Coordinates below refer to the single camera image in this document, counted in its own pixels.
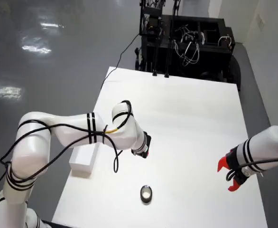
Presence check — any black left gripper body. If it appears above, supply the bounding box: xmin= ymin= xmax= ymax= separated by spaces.
xmin=131 ymin=133 xmax=152 ymax=159

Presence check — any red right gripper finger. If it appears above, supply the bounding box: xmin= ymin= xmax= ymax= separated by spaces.
xmin=227 ymin=178 xmax=241 ymax=192
xmin=216 ymin=155 xmax=229 ymax=173

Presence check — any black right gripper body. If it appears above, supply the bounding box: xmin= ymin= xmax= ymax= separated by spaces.
xmin=225 ymin=146 xmax=249 ymax=188

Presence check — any white rectangular bin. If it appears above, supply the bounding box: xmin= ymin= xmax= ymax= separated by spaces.
xmin=68 ymin=143 xmax=100 ymax=178

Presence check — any black equipment cart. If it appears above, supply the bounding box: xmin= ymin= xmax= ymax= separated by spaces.
xmin=134 ymin=14 xmax=242 ymax=92

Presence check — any black electronics rack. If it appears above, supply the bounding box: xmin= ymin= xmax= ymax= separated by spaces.
xmin=139 ymin=0 xmax=167 ymax=37

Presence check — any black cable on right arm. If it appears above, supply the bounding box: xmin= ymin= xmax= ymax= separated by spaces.
xmin=225 ymin=121 xmax=278 ymax=183

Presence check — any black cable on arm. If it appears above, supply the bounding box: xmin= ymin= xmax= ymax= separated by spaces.
xmin=225 ymin=121 xmax=278 ymax=183
xmin=0 ymin=100 xmax=134 ymax=198

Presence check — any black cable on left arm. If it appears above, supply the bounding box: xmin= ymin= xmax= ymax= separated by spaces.
xmin=0 ymin=100 xmax=134 ymax=198

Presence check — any black camera stand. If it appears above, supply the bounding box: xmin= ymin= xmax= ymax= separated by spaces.
xmin=151 ymin=0 xmax=185 ymax=79

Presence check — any long thin black cable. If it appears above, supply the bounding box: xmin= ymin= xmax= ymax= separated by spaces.
xmin=101 ymin=33 xmax=141 ymax=90

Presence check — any white cable bundle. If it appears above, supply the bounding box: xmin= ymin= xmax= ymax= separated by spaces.
xmin=173 ymin=27 xmax=205 ymax=67

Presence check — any black aluminium rail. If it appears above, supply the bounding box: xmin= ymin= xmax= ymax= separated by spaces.
xmin=41 ymin=219 xmax=59 ymax=228

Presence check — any short white cable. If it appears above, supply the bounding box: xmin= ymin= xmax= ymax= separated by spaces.
xmin=218 ymin=34 xmax=232 ymax=48

